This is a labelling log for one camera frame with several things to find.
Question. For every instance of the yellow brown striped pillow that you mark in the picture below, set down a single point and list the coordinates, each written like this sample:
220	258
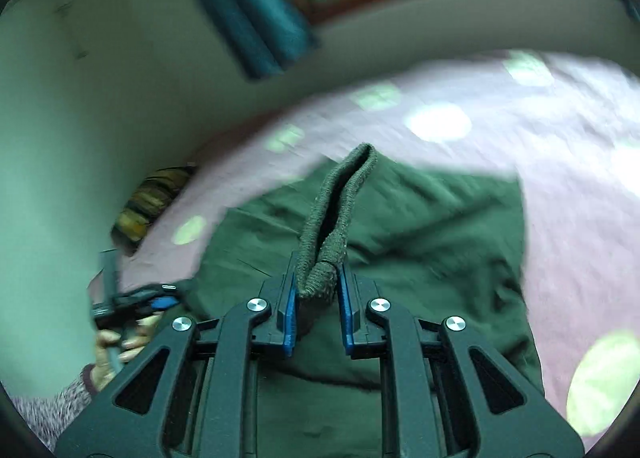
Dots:
142	205

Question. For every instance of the person's left hand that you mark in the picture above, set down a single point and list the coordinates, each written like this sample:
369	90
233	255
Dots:
107	355

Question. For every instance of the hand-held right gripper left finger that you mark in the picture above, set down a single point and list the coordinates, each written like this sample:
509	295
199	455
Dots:
288	310

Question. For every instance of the pink bed sheet green dots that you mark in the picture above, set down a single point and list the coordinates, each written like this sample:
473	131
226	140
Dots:
565	148

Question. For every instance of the teal curtain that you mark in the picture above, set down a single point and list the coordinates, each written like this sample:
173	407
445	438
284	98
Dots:
250	8

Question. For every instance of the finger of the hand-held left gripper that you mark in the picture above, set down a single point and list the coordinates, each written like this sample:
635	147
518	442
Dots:
164	299

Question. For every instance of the person's left forearm knit sleeve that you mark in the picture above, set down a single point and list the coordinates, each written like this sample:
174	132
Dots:
47	413

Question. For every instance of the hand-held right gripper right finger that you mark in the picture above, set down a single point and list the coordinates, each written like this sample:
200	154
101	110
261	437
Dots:
346	310

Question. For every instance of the dark green pants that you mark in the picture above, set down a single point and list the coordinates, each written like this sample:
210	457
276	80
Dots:
435	258

